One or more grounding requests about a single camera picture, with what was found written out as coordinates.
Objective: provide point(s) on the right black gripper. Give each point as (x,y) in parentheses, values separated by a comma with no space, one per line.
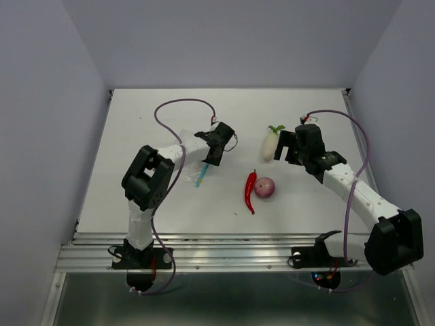
(287,138)

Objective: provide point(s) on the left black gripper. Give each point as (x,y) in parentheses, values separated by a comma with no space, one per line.
(214,162)

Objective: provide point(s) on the white radish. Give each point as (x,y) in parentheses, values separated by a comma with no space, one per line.
(270,142)

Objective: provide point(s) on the clear zip top bag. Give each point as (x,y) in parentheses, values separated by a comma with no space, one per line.
(194,168)

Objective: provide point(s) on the purple onion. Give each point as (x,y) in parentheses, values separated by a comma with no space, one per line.
(264,187)

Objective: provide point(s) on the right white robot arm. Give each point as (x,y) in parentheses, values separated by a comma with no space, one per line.
(395,237)

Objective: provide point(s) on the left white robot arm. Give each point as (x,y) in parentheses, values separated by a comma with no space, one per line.
(148,179)

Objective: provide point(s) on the red chili pepper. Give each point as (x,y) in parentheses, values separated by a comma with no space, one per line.
(249,186)

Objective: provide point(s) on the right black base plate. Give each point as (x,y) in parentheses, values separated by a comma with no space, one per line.
(313,257)

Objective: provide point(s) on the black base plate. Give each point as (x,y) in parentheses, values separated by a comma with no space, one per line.
(125,259)
(313,257)

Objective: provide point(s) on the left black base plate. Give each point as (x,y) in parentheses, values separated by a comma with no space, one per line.
(125,259)

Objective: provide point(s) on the aluminium rail frame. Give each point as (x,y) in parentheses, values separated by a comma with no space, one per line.
(232,266)

